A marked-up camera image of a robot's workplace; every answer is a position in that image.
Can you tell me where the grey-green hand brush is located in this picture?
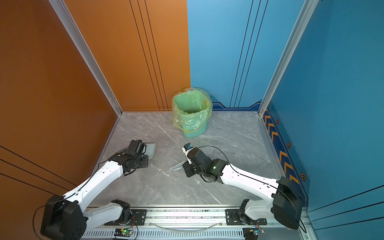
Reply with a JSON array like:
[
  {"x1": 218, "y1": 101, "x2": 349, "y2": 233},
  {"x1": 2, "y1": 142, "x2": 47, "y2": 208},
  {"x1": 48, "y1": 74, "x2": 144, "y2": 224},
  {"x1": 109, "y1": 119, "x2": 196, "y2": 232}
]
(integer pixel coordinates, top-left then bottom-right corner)
[{"x1": 171, "y1": 161, "x2": 188, "y2": 171}]

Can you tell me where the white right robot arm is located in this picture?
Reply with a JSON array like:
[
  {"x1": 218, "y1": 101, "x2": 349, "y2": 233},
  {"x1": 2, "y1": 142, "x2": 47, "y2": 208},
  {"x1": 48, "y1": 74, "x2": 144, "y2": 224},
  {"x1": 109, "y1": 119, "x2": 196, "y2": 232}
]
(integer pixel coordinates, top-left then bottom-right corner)
[{"x1": 182, "y1": 144, "x2": 306, "y2": 231}]

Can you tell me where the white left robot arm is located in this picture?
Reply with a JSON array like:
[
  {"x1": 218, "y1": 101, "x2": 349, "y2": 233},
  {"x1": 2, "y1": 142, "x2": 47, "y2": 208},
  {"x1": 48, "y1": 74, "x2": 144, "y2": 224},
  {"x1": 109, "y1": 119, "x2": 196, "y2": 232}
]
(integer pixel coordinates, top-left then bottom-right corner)
[{"x1": 40, "y1": 140, "x2": 156, "y2": 240}]

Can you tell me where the green trash bin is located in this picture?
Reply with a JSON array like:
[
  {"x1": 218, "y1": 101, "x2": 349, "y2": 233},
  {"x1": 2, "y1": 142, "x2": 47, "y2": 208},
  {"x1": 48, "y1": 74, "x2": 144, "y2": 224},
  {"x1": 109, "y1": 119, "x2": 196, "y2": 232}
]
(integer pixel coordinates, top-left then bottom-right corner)
[{"x1": 181, "y1": 121, "x2": 208, "y2": 139}]

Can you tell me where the left green circuit board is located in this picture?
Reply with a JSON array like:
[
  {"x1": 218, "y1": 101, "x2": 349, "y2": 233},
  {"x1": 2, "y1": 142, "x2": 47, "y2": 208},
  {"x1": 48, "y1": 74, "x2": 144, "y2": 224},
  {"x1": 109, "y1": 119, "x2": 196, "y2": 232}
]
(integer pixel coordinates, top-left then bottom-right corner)
[{"x1": 114, "y1": 229, "x2": 135, "y2": 238}]

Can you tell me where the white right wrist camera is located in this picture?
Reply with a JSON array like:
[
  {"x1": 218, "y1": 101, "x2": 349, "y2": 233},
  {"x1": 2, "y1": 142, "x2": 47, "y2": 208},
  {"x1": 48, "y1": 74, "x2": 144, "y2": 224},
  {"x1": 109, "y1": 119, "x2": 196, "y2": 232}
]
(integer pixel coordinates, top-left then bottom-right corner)
[{"x1": 182, "y1": 143, "x2": 194, "y2": 165}]

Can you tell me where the aluminium front rail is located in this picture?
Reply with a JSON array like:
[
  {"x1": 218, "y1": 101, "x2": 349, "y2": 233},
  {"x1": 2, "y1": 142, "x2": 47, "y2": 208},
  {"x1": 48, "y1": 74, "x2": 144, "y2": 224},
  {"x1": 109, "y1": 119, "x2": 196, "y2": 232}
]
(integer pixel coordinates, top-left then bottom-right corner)
[{"x1": 98, "y1": 206, "x2": 303, "y2": 230}]

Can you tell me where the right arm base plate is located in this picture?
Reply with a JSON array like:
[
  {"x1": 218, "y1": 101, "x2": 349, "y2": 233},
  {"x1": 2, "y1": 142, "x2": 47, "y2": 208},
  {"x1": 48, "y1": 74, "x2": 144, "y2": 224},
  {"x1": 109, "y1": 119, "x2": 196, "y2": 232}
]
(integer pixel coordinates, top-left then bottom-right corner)
[{"x1": 225, "y1": 209, "x2": 268, "y2": 226}]

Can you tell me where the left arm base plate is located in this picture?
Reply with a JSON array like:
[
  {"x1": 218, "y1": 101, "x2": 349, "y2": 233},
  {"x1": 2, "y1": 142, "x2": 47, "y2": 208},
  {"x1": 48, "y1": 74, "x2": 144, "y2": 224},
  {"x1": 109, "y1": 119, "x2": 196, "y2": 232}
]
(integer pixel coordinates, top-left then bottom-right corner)
[{"x1": 104, "y1": 209, "x2": 147, "y2": 227}]

